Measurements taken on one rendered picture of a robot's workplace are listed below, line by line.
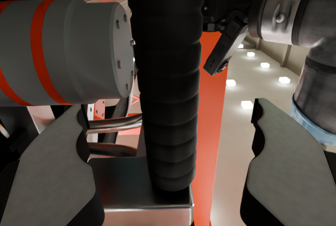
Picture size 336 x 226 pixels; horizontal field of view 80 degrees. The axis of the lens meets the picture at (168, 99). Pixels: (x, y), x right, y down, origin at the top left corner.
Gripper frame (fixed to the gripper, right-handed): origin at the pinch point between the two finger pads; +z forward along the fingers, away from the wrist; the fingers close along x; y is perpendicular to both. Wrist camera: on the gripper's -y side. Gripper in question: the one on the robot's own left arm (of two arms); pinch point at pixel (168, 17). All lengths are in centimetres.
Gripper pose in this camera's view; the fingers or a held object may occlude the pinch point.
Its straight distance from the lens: 45.1
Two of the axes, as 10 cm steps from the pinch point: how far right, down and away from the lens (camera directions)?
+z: -7.1, -3.3, 6.2
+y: -0.3, -8.7, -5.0
